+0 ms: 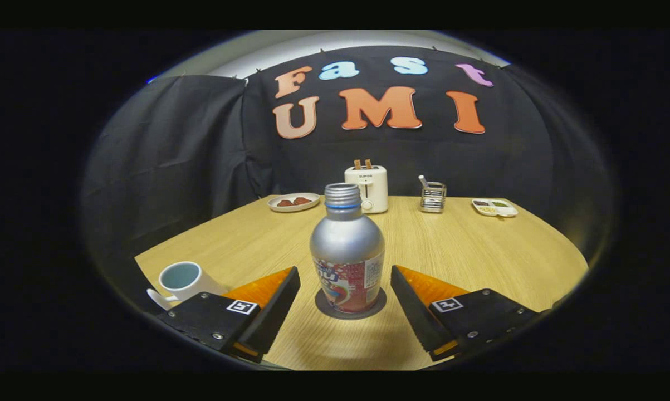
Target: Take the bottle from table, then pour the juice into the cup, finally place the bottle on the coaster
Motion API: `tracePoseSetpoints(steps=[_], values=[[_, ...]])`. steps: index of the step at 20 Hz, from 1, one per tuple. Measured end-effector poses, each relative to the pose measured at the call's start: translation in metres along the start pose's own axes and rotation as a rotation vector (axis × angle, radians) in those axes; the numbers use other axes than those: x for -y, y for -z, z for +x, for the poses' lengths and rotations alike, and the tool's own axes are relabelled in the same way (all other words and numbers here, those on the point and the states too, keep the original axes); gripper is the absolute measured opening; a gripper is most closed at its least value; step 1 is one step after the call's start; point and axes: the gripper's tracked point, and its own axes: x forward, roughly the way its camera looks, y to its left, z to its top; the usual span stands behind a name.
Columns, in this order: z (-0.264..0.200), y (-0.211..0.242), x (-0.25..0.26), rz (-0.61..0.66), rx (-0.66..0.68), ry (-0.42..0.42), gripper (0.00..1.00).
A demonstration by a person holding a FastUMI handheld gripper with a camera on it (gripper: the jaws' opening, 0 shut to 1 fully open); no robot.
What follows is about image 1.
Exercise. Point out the white divided snack tray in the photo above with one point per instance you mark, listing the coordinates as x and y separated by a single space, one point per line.
494 208

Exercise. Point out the black backdrop cloth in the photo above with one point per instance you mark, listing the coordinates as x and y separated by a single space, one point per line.
173 139

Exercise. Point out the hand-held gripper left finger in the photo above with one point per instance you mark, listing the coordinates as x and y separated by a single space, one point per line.
273 312

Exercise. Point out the silver juice bottle pink label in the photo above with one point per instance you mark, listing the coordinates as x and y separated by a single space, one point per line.
346 245

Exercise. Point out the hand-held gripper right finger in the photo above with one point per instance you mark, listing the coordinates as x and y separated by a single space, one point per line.
415 314

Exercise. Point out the white toaster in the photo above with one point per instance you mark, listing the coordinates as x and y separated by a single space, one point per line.
375 186

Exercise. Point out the wooden table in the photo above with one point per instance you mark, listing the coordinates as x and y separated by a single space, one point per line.
468 256

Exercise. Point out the white plate with red food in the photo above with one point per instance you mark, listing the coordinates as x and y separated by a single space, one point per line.
293 203

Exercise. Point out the round dark coaster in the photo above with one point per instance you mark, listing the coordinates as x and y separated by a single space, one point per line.
324 311

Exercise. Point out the white cup blue inside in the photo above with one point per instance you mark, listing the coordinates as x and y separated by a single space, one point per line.
192 281

